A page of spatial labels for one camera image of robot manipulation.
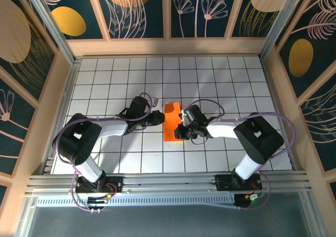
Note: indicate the aluminium frame post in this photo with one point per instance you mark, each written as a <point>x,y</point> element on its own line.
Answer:
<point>53,29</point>
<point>25,218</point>
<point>280,24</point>
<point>311,218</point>

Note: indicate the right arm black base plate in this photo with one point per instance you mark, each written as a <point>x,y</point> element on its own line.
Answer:
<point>223,184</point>

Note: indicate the orange cloth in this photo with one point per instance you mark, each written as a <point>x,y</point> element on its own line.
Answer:
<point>170,126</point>

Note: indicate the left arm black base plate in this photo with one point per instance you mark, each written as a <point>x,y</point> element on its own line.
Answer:
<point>113,180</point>

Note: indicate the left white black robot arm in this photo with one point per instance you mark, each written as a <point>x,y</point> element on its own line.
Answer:
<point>113,128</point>

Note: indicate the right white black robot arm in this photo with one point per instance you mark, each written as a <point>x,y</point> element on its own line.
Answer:
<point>223,129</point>

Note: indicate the small controller circuit board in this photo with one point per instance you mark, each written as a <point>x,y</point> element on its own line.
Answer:
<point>97,200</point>
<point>253,197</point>

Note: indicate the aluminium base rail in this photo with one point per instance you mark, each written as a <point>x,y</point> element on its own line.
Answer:
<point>168,184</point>

